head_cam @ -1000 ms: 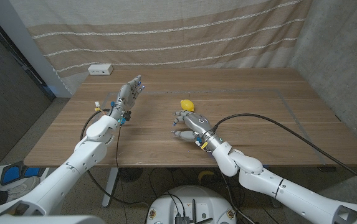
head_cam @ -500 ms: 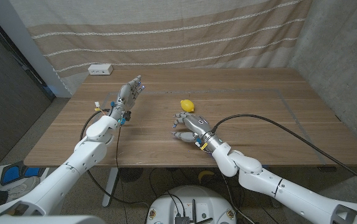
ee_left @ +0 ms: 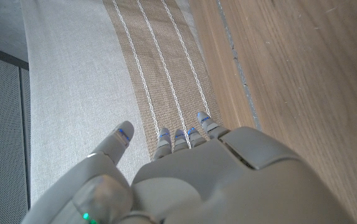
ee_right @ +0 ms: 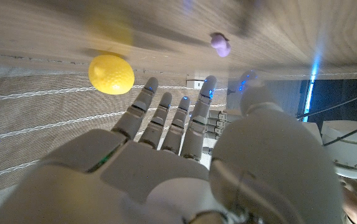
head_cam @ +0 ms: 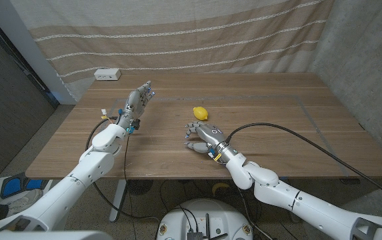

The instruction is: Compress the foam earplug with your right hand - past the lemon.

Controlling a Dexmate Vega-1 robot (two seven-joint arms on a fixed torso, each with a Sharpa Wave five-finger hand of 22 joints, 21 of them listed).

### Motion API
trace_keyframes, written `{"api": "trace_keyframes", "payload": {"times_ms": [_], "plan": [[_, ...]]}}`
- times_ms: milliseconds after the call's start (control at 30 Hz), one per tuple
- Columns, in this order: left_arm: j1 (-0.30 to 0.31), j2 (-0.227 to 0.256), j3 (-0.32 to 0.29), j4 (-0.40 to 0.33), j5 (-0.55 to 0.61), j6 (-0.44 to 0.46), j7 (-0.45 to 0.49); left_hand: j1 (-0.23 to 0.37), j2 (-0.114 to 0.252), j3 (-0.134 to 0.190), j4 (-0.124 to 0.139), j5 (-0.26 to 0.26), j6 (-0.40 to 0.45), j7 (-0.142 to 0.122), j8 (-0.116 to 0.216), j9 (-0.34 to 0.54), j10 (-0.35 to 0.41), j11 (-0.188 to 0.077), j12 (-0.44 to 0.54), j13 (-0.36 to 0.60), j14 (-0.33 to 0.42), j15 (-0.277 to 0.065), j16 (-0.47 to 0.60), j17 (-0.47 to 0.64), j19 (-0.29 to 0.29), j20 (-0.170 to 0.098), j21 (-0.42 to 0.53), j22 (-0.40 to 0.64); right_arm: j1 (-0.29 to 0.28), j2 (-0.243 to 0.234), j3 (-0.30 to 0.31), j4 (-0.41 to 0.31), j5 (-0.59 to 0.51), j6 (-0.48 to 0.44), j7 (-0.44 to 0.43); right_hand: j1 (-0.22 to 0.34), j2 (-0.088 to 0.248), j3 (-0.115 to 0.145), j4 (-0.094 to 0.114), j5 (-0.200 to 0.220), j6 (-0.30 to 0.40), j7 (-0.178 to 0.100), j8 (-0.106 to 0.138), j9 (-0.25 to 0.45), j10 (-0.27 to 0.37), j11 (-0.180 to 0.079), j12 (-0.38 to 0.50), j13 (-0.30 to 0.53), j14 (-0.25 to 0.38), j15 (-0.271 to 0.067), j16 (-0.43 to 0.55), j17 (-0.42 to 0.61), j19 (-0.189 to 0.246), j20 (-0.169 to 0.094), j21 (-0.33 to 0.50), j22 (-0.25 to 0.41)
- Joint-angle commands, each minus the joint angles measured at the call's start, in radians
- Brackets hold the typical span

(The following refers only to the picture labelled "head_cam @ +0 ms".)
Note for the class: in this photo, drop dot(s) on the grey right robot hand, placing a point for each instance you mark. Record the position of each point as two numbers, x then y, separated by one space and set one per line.
212 136

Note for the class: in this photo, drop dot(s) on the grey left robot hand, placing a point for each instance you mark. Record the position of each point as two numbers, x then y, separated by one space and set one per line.
134 105

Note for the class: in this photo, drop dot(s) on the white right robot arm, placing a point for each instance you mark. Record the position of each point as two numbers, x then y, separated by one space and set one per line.
297 200

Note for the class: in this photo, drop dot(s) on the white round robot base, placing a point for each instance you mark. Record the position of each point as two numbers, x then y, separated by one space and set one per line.
207 213

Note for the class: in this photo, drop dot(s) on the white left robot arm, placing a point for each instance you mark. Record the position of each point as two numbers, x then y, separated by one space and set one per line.
77 180

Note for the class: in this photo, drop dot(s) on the yellow lemon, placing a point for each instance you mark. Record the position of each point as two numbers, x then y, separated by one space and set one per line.
200 113

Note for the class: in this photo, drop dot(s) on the white power strip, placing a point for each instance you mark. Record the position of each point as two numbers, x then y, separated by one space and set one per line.
107 74

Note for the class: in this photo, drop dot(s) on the yellow banana-shaped item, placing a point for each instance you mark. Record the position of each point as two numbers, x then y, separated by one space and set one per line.
220 186

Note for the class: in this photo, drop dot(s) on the black round fan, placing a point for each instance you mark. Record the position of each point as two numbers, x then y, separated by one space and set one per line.
139 186

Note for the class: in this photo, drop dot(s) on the beige striped backdrop cloth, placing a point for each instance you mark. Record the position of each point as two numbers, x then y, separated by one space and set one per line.
177 33

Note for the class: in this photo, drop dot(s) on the white table leg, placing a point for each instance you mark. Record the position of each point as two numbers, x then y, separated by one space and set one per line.
117 200

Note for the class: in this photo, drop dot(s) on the grey table leg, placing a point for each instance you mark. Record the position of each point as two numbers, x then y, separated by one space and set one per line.
294 216

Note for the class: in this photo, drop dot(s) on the white and blue shoe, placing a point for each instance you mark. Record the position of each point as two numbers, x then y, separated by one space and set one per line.
14 186

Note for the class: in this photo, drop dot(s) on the white robot torso edge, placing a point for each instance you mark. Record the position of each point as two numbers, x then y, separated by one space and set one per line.
44 236

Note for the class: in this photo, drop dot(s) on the dark perforated wall panel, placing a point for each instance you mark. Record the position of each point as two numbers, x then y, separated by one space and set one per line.
4 110

